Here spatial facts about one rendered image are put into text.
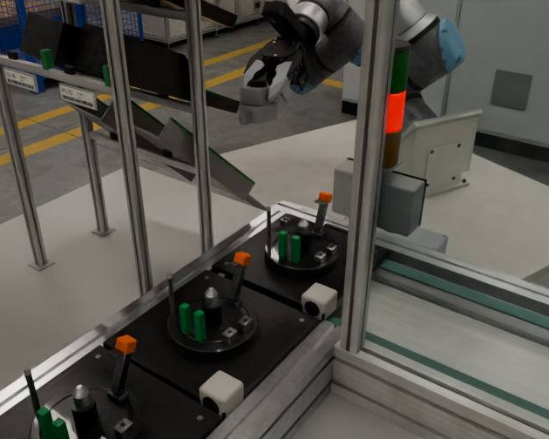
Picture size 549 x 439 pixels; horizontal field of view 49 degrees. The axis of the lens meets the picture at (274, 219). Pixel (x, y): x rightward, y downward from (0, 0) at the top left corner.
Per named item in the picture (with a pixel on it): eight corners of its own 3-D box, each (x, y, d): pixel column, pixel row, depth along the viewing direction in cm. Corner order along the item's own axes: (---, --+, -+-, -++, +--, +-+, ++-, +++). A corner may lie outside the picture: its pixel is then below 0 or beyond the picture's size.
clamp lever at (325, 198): (315, 229, 117) (324, 191, 115) (324, 232, 116) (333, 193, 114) (306, 231, 114) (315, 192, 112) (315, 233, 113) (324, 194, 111)
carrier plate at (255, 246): (285, 220, 129) (285, 212, 127) (388, 257, 117) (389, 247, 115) (211, 273, 112) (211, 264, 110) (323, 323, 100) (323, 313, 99)
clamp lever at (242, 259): (232, 294, 99) (241, 250, 97) (241, 299, 98) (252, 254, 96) (219, 298, 96) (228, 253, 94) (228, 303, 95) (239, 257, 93)
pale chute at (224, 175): (206, 180, 136) (215, 164, 137) (245, 200, 128) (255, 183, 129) (118, 119, 114) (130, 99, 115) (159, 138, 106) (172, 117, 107)
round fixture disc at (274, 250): (292, 229, 121) (292, 220, 120) (353, 252, 115) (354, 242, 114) (249, 261, 112) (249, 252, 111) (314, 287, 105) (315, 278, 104)
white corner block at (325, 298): (315, 300, 105) (315, 280, 103) (337, 309, 103) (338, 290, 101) (300, 314, 102) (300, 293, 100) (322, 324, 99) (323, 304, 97)
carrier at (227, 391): (206, 278, 111) (202, 218, 104) (318, 328, 99) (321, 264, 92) (103, 352, 93) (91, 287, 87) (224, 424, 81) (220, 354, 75)
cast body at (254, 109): (256, 116, 113) (256, 77, 111) (277, 118, 111) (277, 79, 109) (232, 124, 106) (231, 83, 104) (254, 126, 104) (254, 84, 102)
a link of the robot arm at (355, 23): (348, 64, 136) (314, 30, 132) (386, 35, 129) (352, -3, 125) (342, 84, 131) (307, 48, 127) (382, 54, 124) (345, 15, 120)
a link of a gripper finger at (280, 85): (290, 119, 108) (300, 85, 114) (281, 94, 104) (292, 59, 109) (274, 120, 109) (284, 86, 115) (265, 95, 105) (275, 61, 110)
